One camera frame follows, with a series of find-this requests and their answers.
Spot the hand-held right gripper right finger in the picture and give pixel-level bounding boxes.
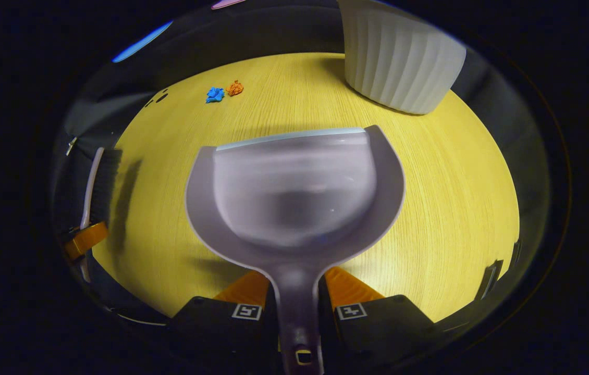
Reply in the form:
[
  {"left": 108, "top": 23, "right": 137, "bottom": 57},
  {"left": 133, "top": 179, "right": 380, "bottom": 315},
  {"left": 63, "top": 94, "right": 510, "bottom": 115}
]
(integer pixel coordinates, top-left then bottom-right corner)
[{"left": 320, "top": 266, "right": 438, "bottom": 368}]

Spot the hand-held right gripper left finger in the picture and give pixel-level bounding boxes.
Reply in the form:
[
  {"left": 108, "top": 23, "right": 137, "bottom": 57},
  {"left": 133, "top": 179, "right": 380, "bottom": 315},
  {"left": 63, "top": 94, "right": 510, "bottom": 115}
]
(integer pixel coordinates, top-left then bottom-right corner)
[{"left": 168, "top": 270, "right": 280, "bottom": 368}]

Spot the small broom with black bristles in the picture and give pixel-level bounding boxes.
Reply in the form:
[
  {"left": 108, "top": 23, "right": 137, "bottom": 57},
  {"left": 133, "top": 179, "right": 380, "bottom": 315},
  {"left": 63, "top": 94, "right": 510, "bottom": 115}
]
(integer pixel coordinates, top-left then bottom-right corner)
[{"left": 78, "top": 147, "right": 124, "bottom": 284}]

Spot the light purple plastic dustpan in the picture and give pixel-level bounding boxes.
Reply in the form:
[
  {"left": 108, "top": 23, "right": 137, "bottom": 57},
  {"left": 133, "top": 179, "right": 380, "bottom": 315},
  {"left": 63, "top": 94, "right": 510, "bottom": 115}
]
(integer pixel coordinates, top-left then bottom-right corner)
[{"left": 185, "top": 125, "right": 406, "bottom": 375}]

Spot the white ribbed garbage bin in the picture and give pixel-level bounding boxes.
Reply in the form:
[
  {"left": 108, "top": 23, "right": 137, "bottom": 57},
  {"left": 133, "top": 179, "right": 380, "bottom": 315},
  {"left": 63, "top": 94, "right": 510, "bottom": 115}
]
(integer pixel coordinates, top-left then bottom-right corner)
[{"left": 343, "top": 0, "right": 468, "bottom": 116}]

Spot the black backdrop cloth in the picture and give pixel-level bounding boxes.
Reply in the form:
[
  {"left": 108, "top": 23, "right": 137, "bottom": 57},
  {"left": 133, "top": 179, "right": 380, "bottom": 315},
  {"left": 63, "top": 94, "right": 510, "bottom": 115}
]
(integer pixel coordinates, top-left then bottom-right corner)
[{"left": 50, "top": 0, "right": 553, "bottom": 334}]

